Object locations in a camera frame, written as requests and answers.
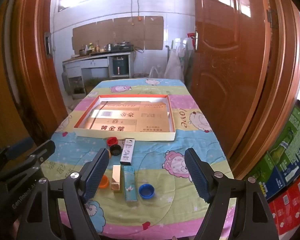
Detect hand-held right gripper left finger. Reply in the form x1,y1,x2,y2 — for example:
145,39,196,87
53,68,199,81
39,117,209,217
19,148,110,240

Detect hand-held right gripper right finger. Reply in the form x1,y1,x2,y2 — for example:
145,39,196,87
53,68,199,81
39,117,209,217
184,148,280,240

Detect shiny gold box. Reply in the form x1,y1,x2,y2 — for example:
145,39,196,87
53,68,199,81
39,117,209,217
111,165,123,193

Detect teal flower-print slim box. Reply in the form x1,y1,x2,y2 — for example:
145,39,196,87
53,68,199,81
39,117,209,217
123,165,138,202

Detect white printed slim box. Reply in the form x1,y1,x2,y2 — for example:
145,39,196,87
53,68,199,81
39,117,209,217
120,138,135,165

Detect blue bottle cap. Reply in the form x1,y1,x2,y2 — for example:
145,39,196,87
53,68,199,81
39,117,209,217
138,184,155,199

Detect shallow white cardboard tray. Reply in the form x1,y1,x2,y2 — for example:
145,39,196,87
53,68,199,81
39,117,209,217
74,94,176,142

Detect cartoon sheep printed blanket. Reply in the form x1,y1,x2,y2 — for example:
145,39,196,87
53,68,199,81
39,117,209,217
40,78,237,240

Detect grey gas cylinder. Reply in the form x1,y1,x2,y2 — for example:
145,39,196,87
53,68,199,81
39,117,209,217
62,70,73,95

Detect brown wooden door jamb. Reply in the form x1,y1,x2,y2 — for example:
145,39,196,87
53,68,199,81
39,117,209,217
10,0,68,145
227,0,300,180

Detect green sprouts crate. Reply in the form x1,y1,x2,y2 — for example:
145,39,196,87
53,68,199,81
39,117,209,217
86,79,103,89

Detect stack of green cartons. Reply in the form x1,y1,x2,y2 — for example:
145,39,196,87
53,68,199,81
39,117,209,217
247,105,300,200

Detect stack of red cartons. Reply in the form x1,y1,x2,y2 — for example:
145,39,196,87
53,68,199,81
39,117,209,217
267,172,300,235

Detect grey kitchen counter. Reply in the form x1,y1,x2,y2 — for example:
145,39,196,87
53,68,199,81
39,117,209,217
62,51,135,81

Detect metal strike plate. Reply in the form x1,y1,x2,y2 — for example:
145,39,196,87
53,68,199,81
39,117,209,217
44,32,52,59

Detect green air fryer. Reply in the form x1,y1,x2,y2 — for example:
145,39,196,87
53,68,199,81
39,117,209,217
112,56,127,76

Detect small white plastic bag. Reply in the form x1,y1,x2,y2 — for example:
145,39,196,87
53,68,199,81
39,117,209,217
148,66,165,79

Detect brown wooden door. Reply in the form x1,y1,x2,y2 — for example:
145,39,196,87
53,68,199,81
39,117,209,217
190,0,273,155

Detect large white plastic bag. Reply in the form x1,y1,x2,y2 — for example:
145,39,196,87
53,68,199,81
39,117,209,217
164,47,185,82

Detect black gas stove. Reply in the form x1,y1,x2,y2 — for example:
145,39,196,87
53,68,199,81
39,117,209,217
111,41,135,52

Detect metal door hinge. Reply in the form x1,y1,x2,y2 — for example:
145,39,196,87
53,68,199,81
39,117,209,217
267,7,279,29

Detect metal door handle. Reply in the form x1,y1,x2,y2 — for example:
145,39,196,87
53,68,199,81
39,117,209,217
187,30,199,52

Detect cardboard sheets on wall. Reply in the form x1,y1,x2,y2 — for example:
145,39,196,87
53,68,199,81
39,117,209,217
72,16,165,51

